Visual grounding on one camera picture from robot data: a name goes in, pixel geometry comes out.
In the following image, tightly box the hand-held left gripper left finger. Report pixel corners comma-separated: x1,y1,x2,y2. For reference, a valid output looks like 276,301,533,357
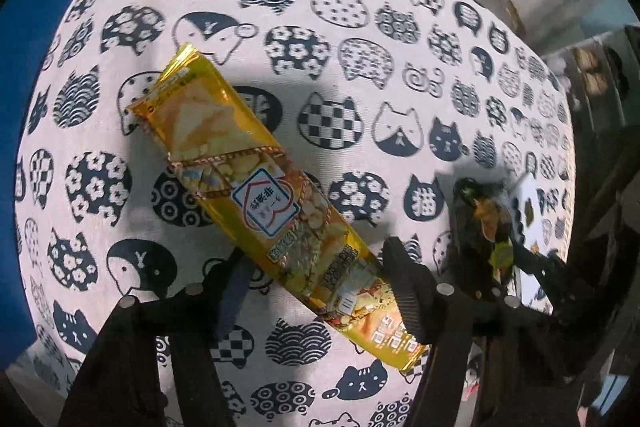
57,247,251,427

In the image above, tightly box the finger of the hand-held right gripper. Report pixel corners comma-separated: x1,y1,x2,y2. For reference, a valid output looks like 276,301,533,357
510,241,568,290

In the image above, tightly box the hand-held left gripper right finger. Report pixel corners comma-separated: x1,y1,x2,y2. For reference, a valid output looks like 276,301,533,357
382,237,596,427

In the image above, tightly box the cat-print tablecloth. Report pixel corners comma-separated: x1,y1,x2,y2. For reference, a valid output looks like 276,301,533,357
15,0,576,427

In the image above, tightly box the golden snack packet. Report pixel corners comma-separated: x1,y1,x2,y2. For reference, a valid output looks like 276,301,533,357
125,43,432,375

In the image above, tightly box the black snack packet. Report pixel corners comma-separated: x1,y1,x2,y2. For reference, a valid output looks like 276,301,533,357
452,177,523,303

